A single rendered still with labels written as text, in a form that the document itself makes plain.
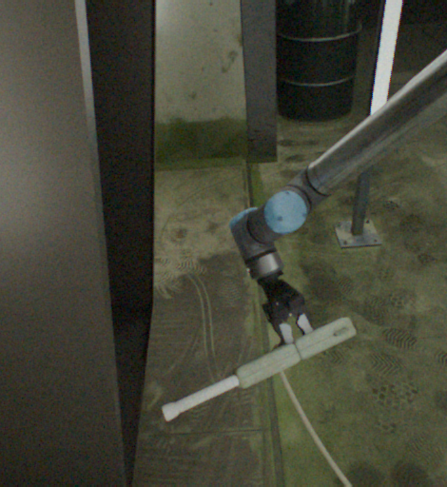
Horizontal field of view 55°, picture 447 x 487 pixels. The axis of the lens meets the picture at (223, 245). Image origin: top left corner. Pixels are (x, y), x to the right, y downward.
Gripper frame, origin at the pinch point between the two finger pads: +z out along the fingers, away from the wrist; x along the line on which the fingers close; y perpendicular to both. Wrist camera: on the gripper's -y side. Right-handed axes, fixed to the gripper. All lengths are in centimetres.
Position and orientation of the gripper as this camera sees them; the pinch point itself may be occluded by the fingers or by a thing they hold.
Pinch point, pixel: (304, 349)
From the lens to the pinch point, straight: 108.4
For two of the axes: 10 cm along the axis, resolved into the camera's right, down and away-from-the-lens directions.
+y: -1.9, 2.1, 9.6
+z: 3.9, 9.1, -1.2
